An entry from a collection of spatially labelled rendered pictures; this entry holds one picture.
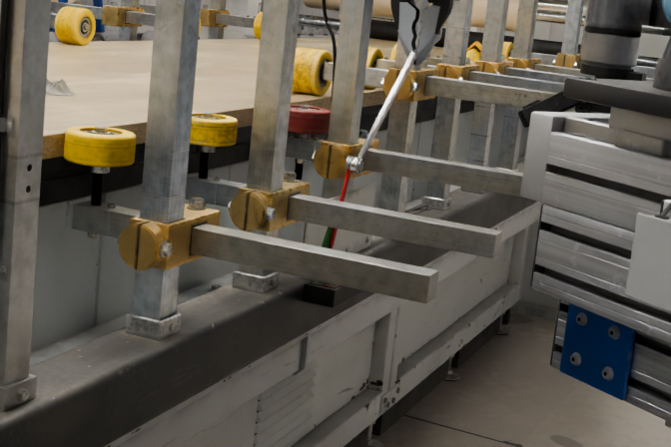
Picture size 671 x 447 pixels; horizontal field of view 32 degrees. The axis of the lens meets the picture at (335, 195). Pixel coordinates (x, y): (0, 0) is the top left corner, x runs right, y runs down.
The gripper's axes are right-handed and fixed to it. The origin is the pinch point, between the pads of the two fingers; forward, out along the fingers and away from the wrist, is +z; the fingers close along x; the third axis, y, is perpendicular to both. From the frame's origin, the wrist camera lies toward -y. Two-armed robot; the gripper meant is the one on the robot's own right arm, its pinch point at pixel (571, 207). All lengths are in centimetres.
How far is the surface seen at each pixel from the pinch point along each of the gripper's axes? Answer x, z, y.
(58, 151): -52, -5, -49
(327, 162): -8.5, -1.8, -34.1
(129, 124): -38, -7, -49
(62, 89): -23, -8, -70
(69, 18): 51, -13, -123
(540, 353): 197, 83, -40
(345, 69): -5.7, -15.2, -33.8
